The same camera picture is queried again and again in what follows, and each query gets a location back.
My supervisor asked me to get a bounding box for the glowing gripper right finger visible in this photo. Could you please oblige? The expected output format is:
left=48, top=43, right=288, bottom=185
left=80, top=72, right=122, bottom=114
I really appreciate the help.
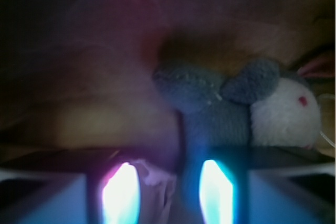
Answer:
left=198, top=147, right=335, bottom=223

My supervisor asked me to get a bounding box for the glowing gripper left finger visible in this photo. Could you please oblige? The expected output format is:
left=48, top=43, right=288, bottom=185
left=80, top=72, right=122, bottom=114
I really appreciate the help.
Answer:
left=1, top=150, right=141, bottom=223

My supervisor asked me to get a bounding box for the brown paper bag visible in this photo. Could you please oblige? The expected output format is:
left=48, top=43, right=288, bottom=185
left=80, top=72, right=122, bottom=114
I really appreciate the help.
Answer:
left=1, top=0, right=335, bottom=158

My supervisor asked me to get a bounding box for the gray plush bunny toy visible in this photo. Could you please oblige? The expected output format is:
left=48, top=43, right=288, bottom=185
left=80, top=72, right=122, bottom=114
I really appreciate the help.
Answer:
left=152, top=55, right=336, bottom=224

